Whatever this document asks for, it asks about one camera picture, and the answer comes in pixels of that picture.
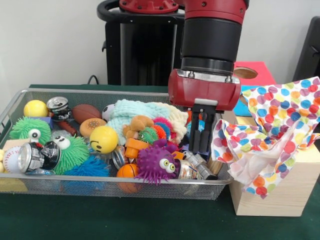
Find brown monkey toy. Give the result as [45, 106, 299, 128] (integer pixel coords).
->
[122, 115, 155, 142]

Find yellow ball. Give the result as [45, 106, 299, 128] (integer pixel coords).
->
[89, 125, 119, 155]
[24, 98, 49, 118]

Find purple spiky monster toy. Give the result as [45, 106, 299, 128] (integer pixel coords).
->
[135, 139, 182, 185]

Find shallow clear bin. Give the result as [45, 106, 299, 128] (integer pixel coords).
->
[0, 88, 237, 201]

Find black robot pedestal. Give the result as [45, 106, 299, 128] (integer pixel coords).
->
[97, 0, 201, 86]

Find wooden box with three holes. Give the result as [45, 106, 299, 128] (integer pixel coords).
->
[220, 61, 320, 217]

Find cream yellow cloth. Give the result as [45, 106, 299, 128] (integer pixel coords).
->
[160, 103, 190, 143]

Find small soccer ball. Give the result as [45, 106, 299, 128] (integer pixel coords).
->
[102, 104, 117, 122]

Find small brown football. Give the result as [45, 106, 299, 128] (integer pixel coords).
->
[73, 103, 103, 124]

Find green spiky ball with eyes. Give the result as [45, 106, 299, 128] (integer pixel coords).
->
[50, 135, 92, 176]

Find small orange basketball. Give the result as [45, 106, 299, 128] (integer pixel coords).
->
[116, 163, 141, 194]

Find orange building block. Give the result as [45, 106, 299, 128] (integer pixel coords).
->
[124, 138, 151, 160]

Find light teal cloth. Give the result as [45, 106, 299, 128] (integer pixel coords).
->
[106, 99, 172, 133]

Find blue spiky ball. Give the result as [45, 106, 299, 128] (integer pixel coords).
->
[62, 157, 112, 196]

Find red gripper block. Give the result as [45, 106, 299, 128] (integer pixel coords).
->
[167, 68, 242, 157]

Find crushed silver can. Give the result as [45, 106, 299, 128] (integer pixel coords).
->
[177, 160, 203, 182]

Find dark green table cloth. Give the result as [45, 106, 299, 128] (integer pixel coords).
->
[0, 84, 320, 240]

